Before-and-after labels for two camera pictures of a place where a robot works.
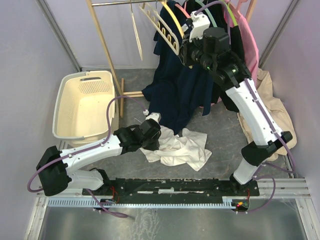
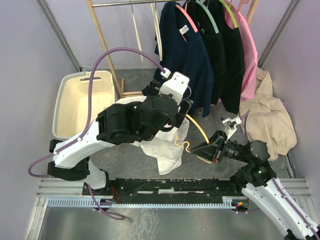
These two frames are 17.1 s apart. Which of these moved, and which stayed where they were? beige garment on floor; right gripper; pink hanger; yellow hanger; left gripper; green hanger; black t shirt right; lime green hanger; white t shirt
Moved: yellow hanger; white t shirt; right gripper; left gripper
Stayed: black t shirt right; beige garment on floor; pink hanger; green hanger; lime green hanger
